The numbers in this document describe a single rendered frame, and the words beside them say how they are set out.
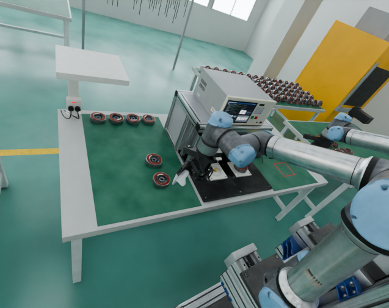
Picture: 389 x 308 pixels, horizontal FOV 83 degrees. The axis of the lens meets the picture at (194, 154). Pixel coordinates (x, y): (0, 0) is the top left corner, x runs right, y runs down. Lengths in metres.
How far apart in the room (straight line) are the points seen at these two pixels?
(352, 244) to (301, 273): 0.17
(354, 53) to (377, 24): 0.56
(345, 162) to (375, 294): 0.47
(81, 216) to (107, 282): 0.77
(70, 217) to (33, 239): 0.85
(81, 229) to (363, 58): 4.75
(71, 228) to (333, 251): 1.05
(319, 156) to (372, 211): 0.23
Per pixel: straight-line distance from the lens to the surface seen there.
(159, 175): 1.43
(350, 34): 5.17
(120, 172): 1.44
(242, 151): 0.66
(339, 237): 0.59
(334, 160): 0.68
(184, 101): 1.58
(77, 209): 1.28
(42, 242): 2.06
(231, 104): 1.43
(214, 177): 1.58
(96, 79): 1.39
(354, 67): 4.97
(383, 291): 0.98
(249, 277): 0.99
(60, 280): 1.93
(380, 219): 0.52
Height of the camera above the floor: 1.82
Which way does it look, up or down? 38 degrees down
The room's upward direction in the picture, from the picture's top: 25 degrees clockwise
